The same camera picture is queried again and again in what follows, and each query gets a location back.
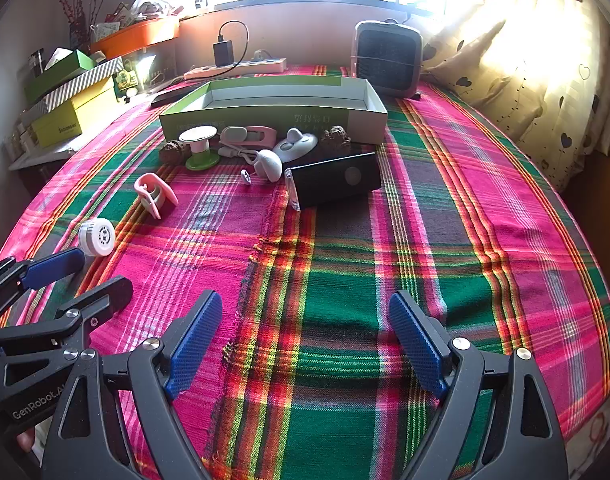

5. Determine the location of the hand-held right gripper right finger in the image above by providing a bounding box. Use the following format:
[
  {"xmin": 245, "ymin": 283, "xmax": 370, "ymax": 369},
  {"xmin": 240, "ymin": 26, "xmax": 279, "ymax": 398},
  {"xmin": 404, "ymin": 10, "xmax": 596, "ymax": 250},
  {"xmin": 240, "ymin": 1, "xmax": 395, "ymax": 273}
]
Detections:
[{"xmin": 388, "ymin": 290, "xmax": 571, "ymax": 480}]

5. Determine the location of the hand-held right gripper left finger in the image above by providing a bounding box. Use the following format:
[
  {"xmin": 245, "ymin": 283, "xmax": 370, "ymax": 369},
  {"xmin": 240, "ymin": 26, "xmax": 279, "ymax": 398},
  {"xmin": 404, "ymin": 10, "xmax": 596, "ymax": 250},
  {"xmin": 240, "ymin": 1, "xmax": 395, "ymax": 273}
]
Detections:
[{"xmin": 42, "ymin": 289, "xmax": 223, "ymax": 480}]

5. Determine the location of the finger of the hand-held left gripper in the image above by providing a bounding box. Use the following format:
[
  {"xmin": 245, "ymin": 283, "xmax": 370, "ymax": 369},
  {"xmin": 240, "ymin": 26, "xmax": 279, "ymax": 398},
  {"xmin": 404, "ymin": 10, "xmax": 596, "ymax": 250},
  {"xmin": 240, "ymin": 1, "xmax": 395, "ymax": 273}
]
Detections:
[
  {"xmin": 0, "ymin": 276, "xmax": 134, "ymax": 362},
  {"xmin": 0, "ymin": 247, "xmax": 86, "ymax": 328}
]

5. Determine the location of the white round cap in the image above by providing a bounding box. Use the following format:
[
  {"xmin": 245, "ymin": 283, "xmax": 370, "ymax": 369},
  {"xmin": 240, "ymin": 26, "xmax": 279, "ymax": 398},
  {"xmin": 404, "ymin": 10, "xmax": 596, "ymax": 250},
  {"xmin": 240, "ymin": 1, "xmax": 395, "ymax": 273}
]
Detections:
[{"xmin": 78, "ymin": 217, "xmax": 116, "ymax": 257}]

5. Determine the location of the pink clip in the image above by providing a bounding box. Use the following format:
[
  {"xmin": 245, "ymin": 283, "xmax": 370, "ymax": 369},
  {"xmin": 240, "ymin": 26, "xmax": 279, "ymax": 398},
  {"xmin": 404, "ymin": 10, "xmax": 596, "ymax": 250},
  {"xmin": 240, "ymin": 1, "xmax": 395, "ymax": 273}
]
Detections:
[{"xmin": 135, "ymin": 172, "xmax": 180, "ymax": 220}]

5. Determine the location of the green white spool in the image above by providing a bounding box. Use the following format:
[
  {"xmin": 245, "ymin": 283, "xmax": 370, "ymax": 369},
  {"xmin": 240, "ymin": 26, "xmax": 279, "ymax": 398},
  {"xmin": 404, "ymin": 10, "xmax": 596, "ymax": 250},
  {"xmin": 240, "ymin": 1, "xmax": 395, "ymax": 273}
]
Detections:
[{"xmin": 179, "ymin": 126, "xmax": 221, "ymax": 171}]

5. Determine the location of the black power bank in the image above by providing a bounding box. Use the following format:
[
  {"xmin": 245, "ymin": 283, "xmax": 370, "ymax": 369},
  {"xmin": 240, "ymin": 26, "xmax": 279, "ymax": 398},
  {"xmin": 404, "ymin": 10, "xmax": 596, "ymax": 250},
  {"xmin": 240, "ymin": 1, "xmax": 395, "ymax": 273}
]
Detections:
[{"xmin": 284, "ymin": 151, "xmax": 383, "ymax": 212}]

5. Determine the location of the white cable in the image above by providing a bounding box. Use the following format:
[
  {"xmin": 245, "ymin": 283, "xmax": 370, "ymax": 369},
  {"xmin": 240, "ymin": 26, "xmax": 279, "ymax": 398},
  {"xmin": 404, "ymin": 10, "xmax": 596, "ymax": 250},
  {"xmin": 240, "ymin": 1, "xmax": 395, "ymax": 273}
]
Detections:
[{"xmin": 217, "ymin": 144, "xmax": 258, "ymax": 163}]

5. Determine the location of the white knob hook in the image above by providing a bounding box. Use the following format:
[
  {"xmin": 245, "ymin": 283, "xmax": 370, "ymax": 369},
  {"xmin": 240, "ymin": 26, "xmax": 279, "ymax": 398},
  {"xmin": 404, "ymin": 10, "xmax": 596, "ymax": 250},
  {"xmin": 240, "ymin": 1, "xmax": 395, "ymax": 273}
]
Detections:
[{"xmin": 240, "ymin": 149, "xmax": 284, "ymax": 188}]

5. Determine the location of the pink clip device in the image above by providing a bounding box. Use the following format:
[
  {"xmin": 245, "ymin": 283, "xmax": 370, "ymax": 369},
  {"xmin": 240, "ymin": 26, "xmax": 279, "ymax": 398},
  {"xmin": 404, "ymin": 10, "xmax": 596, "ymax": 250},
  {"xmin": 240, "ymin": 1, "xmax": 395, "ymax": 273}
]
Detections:
[{"xmin": 220, "ymin": 125, "xmax": 278, "ymax": 150}]

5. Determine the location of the white round device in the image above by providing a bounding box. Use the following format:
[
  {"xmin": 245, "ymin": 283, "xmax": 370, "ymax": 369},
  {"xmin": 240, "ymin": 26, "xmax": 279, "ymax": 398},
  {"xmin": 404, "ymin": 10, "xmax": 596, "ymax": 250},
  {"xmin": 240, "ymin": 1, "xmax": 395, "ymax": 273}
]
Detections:
[{"xmin": 274, "ymin": 128, "xmax": 319, "ymax": 163}]

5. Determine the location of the green cardboard box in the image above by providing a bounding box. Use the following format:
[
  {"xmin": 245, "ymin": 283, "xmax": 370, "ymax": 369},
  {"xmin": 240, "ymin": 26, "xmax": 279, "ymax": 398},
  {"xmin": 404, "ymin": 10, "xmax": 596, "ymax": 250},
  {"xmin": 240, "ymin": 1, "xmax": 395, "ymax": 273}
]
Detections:
[{"xmin": 158, "ymin": 76, "xmax": 389, "ymax": 145}]

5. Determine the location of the pink green plaid blanket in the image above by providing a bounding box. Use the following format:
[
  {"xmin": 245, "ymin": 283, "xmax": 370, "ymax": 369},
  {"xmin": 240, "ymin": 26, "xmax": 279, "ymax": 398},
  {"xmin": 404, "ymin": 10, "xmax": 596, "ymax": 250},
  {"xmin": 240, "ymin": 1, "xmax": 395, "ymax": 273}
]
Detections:
[{"xmin": 0, "ymin": 62, "xmax": 610, "ymax": 480}]

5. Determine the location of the yellow box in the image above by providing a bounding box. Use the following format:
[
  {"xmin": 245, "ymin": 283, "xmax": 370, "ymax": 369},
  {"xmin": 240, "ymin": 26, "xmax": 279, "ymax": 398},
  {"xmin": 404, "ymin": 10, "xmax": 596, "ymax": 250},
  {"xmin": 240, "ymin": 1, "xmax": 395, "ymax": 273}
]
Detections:
[{"xmin": 32, "ymin": 76, "xmax": 118, "ymax": 148}]

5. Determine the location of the striped box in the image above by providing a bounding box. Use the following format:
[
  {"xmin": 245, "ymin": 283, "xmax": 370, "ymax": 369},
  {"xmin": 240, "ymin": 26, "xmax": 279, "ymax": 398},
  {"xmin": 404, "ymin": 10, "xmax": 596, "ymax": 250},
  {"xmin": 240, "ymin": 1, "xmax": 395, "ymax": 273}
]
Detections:
[{"xmin": 32, "ymin": 56, "xmax": 124, "ymax": 111}]

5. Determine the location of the black phone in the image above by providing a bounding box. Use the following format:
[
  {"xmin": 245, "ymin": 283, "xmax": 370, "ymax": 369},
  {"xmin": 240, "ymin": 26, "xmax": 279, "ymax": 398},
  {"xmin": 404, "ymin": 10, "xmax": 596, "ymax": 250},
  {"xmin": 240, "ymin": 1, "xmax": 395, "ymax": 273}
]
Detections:
[{"xmin": 151, "ymin": 89, "xmax": 198, "ymax": 108}]

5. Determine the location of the vase with red branches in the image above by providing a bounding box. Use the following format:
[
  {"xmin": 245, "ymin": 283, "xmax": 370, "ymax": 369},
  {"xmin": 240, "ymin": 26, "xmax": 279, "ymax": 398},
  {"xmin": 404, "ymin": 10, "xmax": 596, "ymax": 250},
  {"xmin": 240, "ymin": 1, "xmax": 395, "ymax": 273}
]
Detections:
[{"xmin": 52, "ymin": 0, "xmax": 110, "ymax": 51}]

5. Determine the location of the orange tray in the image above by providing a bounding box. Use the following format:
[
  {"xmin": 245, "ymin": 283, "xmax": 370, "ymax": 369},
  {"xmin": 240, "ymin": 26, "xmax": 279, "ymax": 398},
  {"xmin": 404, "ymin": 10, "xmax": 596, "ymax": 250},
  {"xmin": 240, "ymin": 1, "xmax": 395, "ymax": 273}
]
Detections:
[{"xmin": 90, "ymin": 16, "xmax": 182, "ymax": 61}]

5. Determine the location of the black charger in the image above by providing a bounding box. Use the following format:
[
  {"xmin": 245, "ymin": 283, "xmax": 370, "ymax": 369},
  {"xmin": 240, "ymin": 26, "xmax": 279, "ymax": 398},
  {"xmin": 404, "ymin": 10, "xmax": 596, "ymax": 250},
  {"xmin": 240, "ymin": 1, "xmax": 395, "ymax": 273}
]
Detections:
[{"xmin": 213, "ymin": 38, "xmax": 236, "ymax": 67}]

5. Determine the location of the beige power strip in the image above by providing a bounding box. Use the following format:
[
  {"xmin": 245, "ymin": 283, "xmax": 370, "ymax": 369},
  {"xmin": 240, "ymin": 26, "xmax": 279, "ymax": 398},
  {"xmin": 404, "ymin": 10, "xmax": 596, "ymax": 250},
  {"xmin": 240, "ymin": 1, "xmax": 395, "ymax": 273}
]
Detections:
[{"xmin": 184, "ymin": 57, "xmax": 289, "ymax": 81}]

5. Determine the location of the cream heart print curtain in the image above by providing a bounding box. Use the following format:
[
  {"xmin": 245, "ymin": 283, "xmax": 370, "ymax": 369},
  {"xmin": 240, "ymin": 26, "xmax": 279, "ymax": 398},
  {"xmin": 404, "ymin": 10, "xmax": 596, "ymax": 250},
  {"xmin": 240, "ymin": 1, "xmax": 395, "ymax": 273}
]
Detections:
[{"xmin": 420, "ymin": 0, "xmax": 610, "ymax": 193}]

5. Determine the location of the pink grey space heater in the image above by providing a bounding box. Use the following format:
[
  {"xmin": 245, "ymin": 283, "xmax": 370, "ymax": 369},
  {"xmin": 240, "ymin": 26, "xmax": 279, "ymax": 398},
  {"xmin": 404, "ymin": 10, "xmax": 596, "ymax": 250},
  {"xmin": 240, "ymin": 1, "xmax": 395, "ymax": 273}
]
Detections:
[{"xmin": 351, "ymin": 20, "xmax": 424, "ymax": 99}]

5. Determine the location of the black charger cable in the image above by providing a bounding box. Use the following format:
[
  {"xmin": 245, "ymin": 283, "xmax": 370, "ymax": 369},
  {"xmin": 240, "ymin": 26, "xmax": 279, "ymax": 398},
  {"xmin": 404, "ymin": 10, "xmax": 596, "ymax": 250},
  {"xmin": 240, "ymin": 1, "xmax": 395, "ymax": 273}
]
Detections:
[{"xmin": 217, "ymin": 20, "xmax": 250, "ymax": 68}]

